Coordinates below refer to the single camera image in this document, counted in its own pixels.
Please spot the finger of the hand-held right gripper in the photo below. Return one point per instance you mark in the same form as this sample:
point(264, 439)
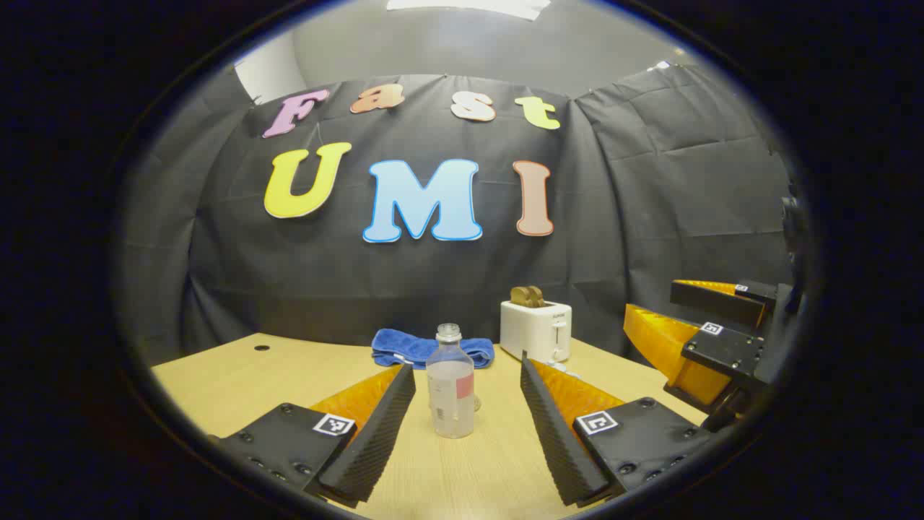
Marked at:
point(715, 300)
point(722, 354)

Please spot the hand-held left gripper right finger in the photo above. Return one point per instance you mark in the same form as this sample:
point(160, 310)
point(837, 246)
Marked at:
point(556, 440)

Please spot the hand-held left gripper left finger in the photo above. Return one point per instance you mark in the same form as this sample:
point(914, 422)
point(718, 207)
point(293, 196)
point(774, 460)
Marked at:
point(375, 440)

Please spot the clear plastic water bottle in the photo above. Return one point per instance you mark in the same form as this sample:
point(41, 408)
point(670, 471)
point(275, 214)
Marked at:
point(451, 408)

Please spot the blue folded towel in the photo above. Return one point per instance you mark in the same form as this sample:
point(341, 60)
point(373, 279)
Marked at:
point(404, 347)

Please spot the white toaster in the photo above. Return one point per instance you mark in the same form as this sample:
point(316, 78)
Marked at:
point(530, 331)

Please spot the brown toast slice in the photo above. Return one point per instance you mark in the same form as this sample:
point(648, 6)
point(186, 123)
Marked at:
point(520, 296)
point(538, 297)

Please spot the ceiling light panel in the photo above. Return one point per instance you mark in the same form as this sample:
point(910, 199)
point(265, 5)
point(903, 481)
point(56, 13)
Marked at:
point(469, 6)

